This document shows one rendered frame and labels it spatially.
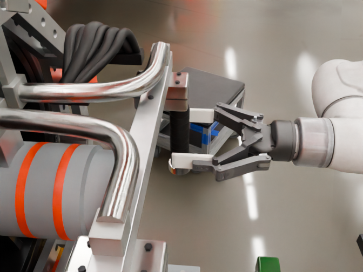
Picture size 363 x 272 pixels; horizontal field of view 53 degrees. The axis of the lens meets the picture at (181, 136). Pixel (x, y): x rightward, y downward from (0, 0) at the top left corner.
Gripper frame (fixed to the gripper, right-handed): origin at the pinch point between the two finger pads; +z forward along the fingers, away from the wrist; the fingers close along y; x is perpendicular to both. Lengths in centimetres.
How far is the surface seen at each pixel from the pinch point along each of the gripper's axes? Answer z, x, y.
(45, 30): 20.9, 20.0, -0.8
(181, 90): -0.1, 11.3, -2.4
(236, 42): -27, -83, 231
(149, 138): 2.3, 15.0, -19.7
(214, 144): -9, -67, 80
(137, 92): 4.7, 17.0, -12.7
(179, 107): 0.1, 7.9, -2.4
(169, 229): 8, -83, 41
